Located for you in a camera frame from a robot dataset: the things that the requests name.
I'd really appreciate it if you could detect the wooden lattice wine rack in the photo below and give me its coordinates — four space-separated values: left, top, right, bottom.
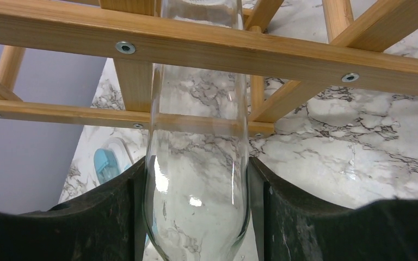
0 1 418 136

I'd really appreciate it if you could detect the slim clear glass bottle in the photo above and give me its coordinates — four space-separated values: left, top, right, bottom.
143 0 251 261

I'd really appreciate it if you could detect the blue white small object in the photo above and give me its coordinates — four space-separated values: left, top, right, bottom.
93 138 134 184

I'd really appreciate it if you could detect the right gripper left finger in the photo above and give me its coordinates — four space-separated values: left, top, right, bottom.
0 159 146 260

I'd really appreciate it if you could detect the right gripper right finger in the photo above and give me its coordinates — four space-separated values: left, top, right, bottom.
247 157 418 260

